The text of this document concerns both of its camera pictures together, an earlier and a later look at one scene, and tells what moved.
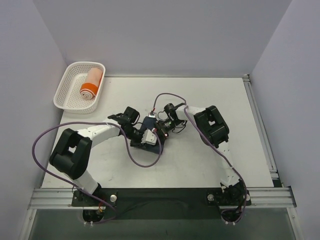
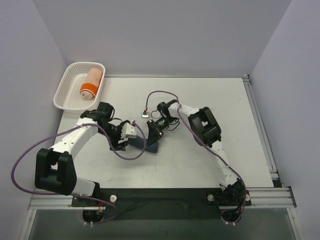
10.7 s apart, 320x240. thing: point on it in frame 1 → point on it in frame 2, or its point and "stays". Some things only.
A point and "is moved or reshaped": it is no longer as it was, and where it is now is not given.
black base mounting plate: (155, 204) stays
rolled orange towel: (89, 89) stays
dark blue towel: (150, 123) is moved or reshaped
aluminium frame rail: (278, 196) stays
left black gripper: (137, 143) → (121, 141)
